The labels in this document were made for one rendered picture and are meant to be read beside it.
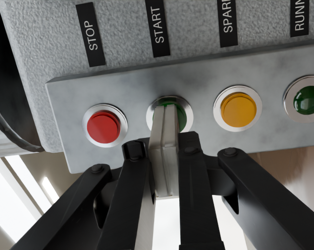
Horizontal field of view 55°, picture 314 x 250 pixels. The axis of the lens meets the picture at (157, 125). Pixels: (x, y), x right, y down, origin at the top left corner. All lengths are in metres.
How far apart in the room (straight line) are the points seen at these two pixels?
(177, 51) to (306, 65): 0.09
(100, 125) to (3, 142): 0.13
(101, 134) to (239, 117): 0.10
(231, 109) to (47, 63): 0.15
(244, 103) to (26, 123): 0.22
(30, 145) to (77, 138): 0.10
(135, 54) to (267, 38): 0.10
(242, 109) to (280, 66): 0.04
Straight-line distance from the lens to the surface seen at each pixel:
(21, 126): 0.33
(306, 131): 0.26
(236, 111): 0.23
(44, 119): 0.27
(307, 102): 0.24
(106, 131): 0.23
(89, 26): 0.24
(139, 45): 0.24
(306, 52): 0.24
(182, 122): 0.22
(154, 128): 0.17
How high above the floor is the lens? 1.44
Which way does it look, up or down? 6 degrees up
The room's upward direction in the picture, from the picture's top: 97 degrees counter-clockwise
